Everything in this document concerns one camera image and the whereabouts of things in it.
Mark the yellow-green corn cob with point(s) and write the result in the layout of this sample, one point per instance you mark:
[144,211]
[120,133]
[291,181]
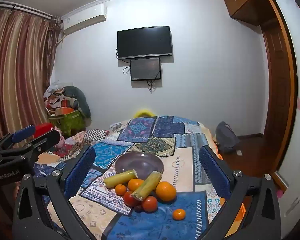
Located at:
[147,185]

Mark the checkered cloth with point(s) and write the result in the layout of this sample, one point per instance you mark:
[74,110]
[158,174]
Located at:
[95,133]

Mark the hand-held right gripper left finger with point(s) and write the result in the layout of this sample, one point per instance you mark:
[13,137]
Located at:
[81,172]

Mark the small pink object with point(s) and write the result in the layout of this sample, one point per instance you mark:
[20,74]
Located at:
[280,193]

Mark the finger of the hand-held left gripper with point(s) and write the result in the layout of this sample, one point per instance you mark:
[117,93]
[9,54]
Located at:
[46,140]
[23,132]

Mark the red box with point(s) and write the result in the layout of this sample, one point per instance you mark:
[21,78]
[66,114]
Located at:
[43,127]

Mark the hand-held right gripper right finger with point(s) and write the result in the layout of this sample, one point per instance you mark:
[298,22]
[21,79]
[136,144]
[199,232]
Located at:
[213,172]

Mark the striped brown curtain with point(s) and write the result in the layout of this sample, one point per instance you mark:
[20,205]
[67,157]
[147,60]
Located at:
[17,67]

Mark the small black wall monitor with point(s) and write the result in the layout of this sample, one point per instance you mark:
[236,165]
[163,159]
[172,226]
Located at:
[145,68]

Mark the dark purple passion fruit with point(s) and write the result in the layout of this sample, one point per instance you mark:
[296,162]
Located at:
[138,208]

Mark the orange cardboard box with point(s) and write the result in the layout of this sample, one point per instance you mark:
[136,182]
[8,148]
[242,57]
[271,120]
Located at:
[65,111]

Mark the white cabinet door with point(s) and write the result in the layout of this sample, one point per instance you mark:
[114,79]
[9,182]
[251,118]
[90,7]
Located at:
[298,105]

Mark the yellow round object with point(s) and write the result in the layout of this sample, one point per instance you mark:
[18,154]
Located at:
[143,112]

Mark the black wall television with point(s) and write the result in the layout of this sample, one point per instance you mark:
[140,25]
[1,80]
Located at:
[143,42]

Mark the pile of assorted clutter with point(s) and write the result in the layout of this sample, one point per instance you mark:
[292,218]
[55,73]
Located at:
[53,95]

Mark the white air conditioner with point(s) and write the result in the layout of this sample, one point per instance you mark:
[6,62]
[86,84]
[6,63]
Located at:
[85,17]

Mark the pink toy figure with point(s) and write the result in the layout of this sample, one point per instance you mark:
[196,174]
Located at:
[60,140]

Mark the purple ceramic plate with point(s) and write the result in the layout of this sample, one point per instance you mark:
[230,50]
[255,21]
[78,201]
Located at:
[140,162]

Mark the orange fleece blanket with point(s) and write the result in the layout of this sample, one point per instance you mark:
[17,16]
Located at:
[238,217]

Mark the small mandarin orange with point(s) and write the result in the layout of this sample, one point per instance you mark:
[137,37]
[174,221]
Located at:
[179,214]

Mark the blue patchwork blanket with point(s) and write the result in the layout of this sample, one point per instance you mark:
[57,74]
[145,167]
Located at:
[180,155]

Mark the red tomato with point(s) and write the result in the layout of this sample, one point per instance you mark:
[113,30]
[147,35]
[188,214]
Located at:
[129,198]
[150,203]

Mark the brown wooden wardrobe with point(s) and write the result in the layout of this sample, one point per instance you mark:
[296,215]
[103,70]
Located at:
[277,80]

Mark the large orange with sticker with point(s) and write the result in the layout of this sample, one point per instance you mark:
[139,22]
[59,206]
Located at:
[166,191]

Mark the grey backpack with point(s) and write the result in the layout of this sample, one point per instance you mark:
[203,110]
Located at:
[226,137]

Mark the medium orange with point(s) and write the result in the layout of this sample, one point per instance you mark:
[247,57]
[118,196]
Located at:
[135,183]

